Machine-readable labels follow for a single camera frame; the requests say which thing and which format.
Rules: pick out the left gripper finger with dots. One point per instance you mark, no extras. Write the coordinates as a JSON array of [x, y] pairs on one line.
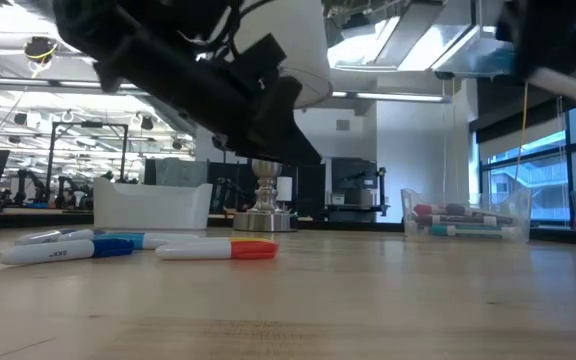
[[263, 55], [280, 135]]

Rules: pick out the white shade table lamp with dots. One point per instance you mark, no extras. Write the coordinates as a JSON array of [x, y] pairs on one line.
[[308, 50]]

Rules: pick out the thin yellow cap marker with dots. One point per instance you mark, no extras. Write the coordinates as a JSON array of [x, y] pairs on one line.
[[253, 239]]

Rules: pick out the white plastic bin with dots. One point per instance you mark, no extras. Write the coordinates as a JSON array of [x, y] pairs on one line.
[[153, 207]]

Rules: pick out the clear plastic bin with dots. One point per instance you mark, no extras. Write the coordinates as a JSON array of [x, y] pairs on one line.
[[408, 200]]

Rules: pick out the thin blue cap marker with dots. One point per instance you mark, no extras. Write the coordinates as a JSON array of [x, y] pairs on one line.
[[168, 241]]

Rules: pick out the red cap Expo marker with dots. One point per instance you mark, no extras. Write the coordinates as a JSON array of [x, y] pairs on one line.
[[425, 209]]

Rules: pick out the maroon cap Expo marker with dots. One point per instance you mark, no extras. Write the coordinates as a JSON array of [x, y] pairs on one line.
[[448, 220]]

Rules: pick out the thin navy cap marker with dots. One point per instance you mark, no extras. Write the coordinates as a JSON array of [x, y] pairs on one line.
[[43, 251], [43, 236]]

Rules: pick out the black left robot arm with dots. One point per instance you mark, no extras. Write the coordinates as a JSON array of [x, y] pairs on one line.
[[118, 20]]

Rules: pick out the black background robot arm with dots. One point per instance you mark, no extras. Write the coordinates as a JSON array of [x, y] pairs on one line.
[[28, 185]]

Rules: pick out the small white cylinder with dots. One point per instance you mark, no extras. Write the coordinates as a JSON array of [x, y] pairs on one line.
[[284, 189]]

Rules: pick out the grey partition panel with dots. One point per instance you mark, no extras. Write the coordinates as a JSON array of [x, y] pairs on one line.
[[178, 172]]

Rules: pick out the dark equipment rack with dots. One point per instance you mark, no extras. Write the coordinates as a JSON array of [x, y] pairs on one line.
[[353, 172]]

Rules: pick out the black ceiling device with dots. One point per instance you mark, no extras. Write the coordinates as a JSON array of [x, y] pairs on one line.
[[39, 49]]

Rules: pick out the dark background workbench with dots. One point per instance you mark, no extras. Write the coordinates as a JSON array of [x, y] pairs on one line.
[[28, 217]]

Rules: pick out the black rack frame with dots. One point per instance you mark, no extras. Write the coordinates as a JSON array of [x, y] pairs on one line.
[[51, 165]]

